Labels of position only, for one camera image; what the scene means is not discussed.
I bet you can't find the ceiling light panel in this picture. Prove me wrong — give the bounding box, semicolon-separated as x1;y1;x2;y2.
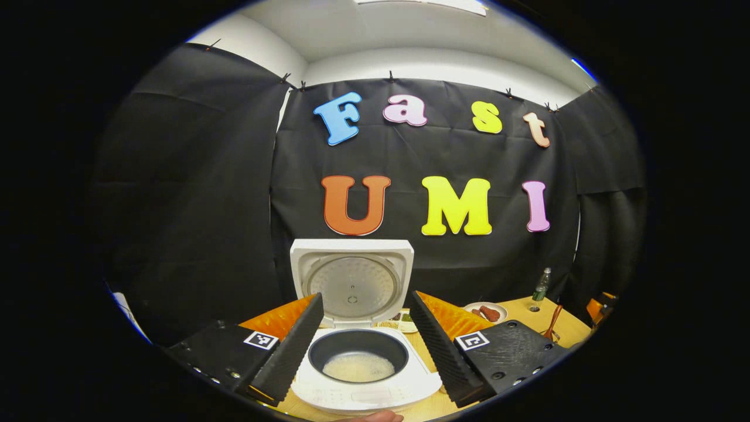
354;0;488;16

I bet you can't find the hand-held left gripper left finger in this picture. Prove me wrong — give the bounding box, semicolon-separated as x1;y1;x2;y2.
167;292;325;408

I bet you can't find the brown wooden spoon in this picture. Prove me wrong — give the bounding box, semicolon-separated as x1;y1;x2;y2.
541;304;564;341

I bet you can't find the white rice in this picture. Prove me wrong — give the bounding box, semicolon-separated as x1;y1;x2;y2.
322;351;396;383

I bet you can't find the black backdrop cloth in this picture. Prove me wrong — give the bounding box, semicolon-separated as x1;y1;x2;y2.
88;42;648;346

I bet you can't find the white rice cooker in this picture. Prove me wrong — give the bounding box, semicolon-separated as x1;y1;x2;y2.
289;239;444;416

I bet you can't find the white round plate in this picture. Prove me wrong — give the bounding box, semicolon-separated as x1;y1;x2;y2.
463;301;509;325

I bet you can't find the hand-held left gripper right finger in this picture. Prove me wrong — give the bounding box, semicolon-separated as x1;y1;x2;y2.
408;291;570;409

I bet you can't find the clear plastic water bottle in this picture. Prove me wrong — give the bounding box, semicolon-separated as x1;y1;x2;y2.
529;267;552;312

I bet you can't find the white divided food tray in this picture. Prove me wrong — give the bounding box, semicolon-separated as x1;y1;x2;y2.
378;309;418;333

